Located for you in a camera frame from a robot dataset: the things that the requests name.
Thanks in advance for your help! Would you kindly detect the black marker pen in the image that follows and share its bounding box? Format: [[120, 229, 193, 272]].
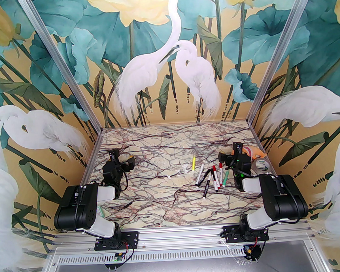
[[196, 168, 214, 187], [201, 175, 213, 199]]

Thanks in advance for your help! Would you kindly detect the orange fish toy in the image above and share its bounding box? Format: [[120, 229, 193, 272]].
[[243, 144, 267, 160]]

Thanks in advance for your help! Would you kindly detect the clear tape roll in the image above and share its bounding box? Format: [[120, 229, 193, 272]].
[[251, 157, 272, 175]]

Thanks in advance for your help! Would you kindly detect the perforated metal strip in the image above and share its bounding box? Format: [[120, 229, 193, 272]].
[[51, 240, 318, 267]]

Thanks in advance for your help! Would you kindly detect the grey metal sheet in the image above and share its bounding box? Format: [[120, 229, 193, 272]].
[[54, 252, 319, 272]]

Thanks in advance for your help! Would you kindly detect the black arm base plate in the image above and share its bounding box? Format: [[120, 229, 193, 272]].
[[222, 223, 269, 243], [94, 231, 140, 250]]

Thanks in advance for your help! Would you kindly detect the aluminium table rail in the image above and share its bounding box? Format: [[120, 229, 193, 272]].
[[49, 221, 313, 255]]

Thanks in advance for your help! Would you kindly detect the black mounting bracket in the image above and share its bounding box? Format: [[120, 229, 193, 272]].
[[104, 251, 127, 271], [242, 243, 263, 262]]

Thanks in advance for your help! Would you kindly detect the aluminium frame post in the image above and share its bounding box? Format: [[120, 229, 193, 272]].
[[18, 0, 103, 133], [242, 0, 326, 126]]

